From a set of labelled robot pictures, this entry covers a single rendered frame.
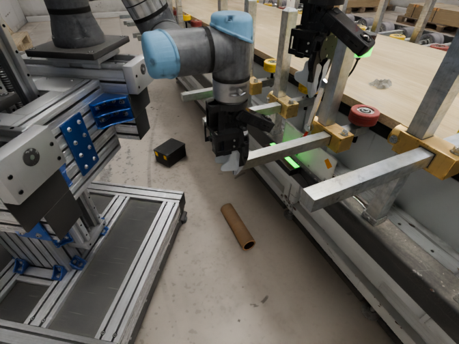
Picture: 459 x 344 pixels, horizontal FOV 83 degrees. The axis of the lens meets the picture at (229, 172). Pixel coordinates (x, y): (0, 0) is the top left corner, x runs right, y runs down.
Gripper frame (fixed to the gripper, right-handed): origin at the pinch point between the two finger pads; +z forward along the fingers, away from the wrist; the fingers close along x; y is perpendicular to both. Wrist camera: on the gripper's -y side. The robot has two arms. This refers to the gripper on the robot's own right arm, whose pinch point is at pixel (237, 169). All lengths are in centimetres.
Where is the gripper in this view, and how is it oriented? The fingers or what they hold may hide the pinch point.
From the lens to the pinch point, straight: 67.4
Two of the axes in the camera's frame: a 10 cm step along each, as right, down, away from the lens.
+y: -9.1, 2.6, -3.3
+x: 4.2, 5.8, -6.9
